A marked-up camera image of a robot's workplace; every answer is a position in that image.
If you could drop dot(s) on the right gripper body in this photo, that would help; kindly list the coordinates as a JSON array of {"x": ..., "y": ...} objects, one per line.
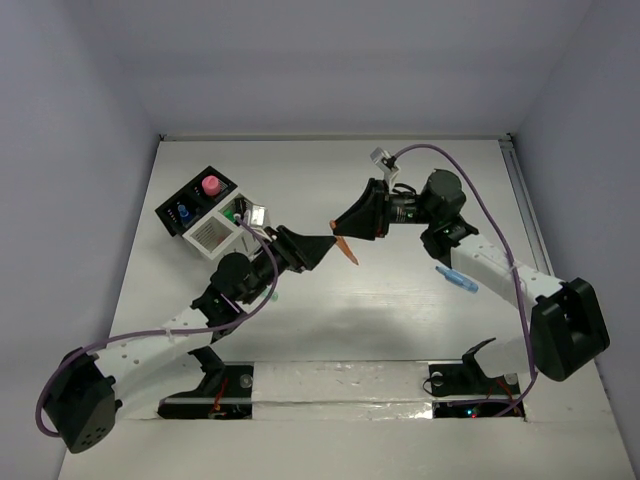
[{"x": 406, "y": 209}]

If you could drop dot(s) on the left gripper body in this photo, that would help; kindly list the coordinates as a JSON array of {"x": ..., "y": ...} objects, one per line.
[{"x": 288, "y": 248}]

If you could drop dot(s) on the pink-capped clear pencil tube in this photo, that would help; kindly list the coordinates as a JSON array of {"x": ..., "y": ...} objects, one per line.
[{"x": 211, "y": 186}]

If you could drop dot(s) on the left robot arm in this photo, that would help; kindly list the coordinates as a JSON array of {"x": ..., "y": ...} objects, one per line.
[{"x": 95, "y": 386}]

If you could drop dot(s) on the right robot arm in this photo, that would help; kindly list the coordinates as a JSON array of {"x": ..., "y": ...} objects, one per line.
[{"x": 566, "y": 328}]

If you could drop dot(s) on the white slotted organizer box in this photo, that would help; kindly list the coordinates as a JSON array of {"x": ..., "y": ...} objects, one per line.
[{"x": 215, "y": 236}]

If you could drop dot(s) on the black slotted organizer box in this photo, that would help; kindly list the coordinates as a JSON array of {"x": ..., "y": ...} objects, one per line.
[{"x": 193, "y": 197}]

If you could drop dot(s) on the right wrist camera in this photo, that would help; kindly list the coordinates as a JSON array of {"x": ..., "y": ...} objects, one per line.
[{"x": 387, "y": 164}]

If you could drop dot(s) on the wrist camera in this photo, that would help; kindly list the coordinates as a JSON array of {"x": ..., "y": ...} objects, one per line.
[
  {"x": 387, "y": 164},
  {"x": 253, "y": 216}
]

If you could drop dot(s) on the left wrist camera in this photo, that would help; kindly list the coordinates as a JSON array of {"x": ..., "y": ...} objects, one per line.
[{"x": 253, "y": 216}]

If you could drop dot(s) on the aluminium side rail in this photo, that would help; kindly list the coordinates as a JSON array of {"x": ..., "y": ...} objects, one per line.
[{"x": 521, "y": 228}]

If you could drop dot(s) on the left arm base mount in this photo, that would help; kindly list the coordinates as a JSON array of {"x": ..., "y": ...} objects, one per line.
[{"x": 223, "y": 393}]

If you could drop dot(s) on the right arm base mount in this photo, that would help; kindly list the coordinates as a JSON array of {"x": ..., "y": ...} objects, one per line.
[{"x": 463, "y": 391}]

